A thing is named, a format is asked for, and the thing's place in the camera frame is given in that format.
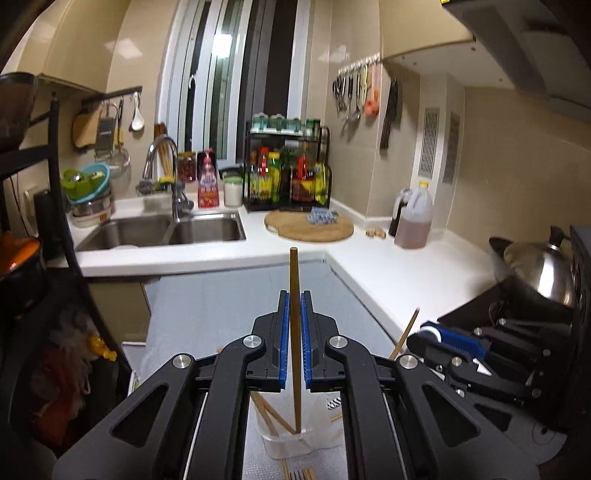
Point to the bamboo chopstick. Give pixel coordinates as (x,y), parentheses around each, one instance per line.
(263,413)
(279,421)
(408,330)
(294,277)
(336,418)

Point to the pink dish soap bottle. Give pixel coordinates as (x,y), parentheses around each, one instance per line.
(207,184)

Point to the green plastic colander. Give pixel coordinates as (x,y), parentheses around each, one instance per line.
(74,182)

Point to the white ladle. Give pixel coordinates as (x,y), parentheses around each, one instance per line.
(137,121)

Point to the oil jug with yellow cap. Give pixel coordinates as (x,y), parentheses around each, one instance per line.
(415,221)

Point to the black wall shelf rail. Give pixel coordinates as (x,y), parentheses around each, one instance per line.
(115,93)

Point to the row of green-lid spice jars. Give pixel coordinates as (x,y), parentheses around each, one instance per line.
(277,122)

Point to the black cleaver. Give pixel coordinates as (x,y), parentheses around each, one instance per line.
(390,115)

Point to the hanging kitchen scissors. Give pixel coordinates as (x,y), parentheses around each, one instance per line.
(340,94)

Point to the blue plastic basin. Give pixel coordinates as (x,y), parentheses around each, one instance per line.
(105,177)

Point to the ginger pieces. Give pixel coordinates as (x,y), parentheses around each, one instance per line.
(375,233)

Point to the clear plastic container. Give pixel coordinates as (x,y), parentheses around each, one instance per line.
(318,443)

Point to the steel range hood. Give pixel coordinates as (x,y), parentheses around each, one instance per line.
(531,37)

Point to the white wall socket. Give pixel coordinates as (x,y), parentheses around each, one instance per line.
(28,203)

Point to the hanging wooden board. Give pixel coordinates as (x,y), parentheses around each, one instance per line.
(85,129)

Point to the orange and black pot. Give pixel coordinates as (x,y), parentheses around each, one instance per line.
(18,249)

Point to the black thermos bottle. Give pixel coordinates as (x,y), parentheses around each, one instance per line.
(46,221)

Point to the crumpled red bag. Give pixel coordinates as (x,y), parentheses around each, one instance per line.
(60,406)

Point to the crumpled yellow bag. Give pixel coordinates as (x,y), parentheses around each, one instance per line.
(101,348)

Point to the black glass gas stove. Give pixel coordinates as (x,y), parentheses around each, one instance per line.
(471,309)

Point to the black metal shelf rack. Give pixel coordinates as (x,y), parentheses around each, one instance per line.
(54,138)

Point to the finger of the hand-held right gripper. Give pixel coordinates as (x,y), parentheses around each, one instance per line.
(455,339)
(461,369)

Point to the wall hook rail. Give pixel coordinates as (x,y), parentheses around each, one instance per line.
(360,63)

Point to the white jar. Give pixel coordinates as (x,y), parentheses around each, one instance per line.
(233,191)

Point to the red jar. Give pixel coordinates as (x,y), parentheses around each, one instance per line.
(187,168)

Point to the white wall vent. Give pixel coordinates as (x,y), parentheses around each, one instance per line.
(428,143)

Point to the round wooden cutting board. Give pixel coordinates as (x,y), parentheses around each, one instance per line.
(295,230)

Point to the hanging metal peeler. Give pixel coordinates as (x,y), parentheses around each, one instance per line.
(354,99)

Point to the sink sponge rack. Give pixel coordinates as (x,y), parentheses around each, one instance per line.
(157,187)

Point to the metal grater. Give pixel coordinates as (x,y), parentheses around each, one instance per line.
(106,136)

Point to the steel wok lid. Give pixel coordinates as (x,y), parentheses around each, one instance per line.
(540,272)

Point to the row of sauce bottles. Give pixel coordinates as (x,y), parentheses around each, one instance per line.
(268,180)

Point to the grey woven table mat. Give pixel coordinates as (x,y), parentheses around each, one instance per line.
(207,295)

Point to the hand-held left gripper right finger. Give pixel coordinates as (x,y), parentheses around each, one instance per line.
(306,341)

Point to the steel kitchen sink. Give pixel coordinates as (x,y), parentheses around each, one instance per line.
(138,230)

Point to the upright brown chopstick bundle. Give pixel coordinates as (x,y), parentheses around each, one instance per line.
(164,157)

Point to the white framed sliding window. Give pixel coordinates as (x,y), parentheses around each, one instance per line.
(221,69)

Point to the pile of wooden chopsticks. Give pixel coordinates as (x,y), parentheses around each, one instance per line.
(285,473)

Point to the blue and white cloth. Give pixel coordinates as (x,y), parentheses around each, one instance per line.
(323,216)

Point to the steel mixing bowl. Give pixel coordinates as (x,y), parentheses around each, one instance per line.
(92,210)

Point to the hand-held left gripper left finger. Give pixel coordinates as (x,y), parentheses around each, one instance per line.
(285,341)

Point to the steel kitchen faucet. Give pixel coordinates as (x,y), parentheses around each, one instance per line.
(159,145)

